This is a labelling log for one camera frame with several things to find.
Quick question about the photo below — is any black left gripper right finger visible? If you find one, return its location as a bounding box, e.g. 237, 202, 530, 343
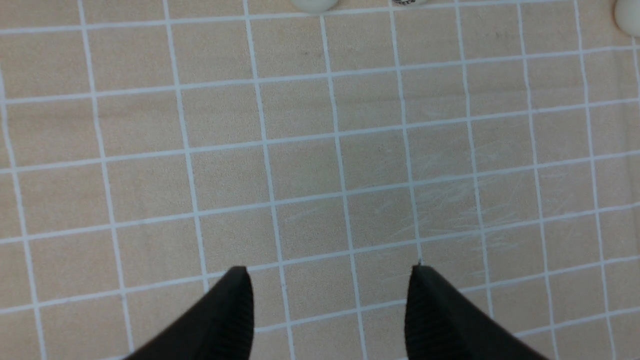
404, 265, 546, 360

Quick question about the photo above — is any checkered beige tablecloth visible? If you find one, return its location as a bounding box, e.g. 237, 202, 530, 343
0, 0, 639, 360

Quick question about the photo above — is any white ball upper left group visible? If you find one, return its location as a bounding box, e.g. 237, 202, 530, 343
391, 0, 429, 7

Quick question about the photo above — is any white ball lower left plain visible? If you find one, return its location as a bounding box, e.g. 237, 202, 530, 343
614, 0, 640, 37

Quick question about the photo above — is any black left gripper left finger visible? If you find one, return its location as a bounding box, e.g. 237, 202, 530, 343
127, 266, 255, 360

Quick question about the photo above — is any white ball lower left logo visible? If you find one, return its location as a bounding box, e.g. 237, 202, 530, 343
290, 0, 339, 14

